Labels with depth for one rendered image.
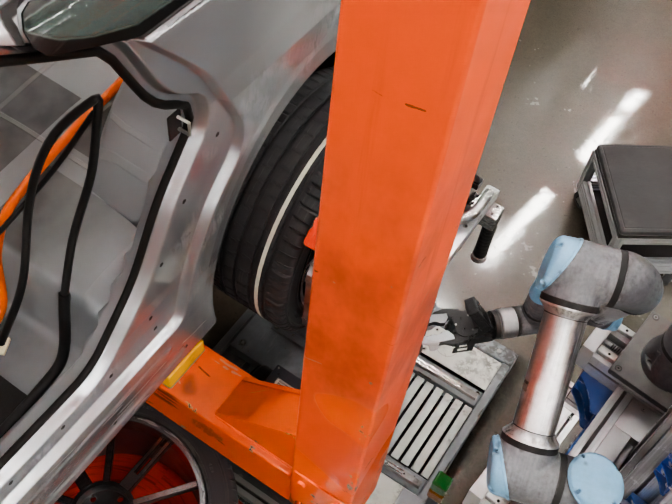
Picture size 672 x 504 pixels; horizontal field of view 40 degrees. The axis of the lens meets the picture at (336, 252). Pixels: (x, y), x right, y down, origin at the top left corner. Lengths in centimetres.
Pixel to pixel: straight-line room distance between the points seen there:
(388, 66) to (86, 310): 119
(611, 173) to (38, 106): 194
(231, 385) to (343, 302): 89
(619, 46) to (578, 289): 267
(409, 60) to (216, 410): 139
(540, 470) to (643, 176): 170
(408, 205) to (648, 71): 320
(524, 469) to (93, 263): 101
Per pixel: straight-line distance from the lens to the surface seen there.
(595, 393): 240
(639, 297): 182
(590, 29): 440
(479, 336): 227
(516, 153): 375
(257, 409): 215
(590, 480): 188
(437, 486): 222
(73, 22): 140
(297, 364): 280
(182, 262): 197
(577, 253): 179
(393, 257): 125
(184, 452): 239
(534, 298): 219
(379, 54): 102
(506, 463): 186
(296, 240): 203
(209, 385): 226
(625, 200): 327
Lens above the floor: 270
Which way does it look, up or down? 55 degrees down
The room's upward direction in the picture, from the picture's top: 8 degrees clockwise
